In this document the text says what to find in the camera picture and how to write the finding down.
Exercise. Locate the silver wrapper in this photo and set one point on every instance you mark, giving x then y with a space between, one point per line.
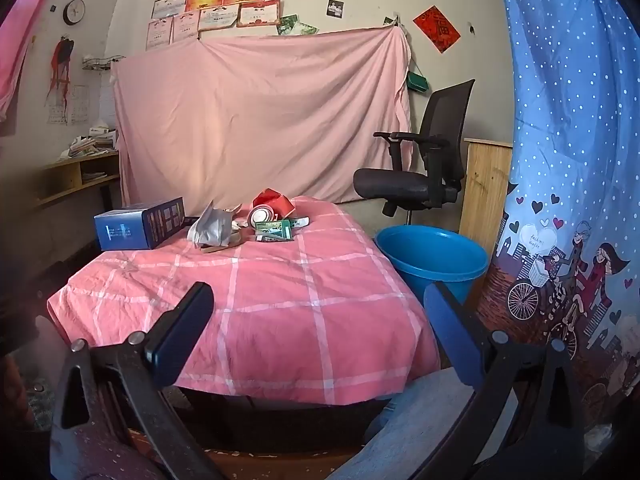
210 225

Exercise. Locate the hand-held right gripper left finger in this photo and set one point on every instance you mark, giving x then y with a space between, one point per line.
180 330

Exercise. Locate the pink checked tablecloth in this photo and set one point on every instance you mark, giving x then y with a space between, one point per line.
280 310

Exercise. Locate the red tassel ornament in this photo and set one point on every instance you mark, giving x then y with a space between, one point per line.
61 55

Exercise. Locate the blue plastic basin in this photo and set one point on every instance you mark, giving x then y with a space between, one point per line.
440 270

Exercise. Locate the wooden cabinet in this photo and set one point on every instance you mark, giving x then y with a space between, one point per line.
485 190

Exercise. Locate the person's right leg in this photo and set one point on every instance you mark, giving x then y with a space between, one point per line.
415 420

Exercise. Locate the green hanging bag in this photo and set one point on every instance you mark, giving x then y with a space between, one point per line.
417 81

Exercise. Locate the white printed wrapper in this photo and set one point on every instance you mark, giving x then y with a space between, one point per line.
301 221

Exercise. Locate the small wall photo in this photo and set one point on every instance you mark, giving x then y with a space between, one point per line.
335 8

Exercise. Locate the pink hanging sheet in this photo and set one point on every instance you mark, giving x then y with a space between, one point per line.
260 115

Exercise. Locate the red diamond wall poster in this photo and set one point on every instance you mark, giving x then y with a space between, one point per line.
436 29

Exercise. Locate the green photo prints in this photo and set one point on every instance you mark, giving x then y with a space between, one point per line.
295 26

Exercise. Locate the wooden shelf desk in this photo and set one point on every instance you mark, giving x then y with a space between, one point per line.
70 175

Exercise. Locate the round wall clock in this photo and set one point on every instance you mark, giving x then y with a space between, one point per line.
74 11

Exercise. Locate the blue carton box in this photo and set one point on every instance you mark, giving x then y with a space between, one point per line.
125 227

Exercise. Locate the pink curtain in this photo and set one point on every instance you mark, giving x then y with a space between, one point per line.
20 35

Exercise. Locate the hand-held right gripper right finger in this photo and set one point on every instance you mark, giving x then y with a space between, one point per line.
450 330

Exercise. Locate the black office chair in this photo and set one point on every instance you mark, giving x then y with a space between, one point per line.
400 185

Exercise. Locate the crushed red paper cup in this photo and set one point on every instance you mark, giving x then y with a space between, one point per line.
275 200

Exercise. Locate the stack of books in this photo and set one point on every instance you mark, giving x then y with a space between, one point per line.
90 149

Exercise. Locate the blue dotted printed curtain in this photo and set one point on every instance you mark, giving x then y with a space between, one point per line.
565 110

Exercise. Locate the group of wall certificates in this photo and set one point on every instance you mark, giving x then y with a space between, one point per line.
220 10

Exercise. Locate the wall calendar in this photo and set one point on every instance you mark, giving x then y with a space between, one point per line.
77 105

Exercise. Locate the white round can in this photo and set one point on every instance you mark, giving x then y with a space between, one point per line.
261 216

